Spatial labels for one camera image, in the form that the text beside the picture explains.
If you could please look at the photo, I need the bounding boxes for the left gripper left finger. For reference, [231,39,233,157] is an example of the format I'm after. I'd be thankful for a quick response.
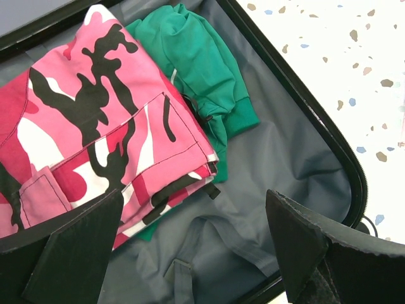
[1,191,123,303]

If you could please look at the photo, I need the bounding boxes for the green Guess shirt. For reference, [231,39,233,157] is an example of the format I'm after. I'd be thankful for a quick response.
[126,4,260,183]

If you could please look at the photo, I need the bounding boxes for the black open suitcase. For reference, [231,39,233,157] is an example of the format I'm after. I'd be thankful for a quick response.
[1,1,366,303]

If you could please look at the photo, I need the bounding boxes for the pink camouflage pants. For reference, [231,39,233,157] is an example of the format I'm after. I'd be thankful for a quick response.
[1,4,218,246]

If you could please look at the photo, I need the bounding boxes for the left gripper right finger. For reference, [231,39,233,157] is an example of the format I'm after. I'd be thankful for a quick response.
[266,190,404,303]

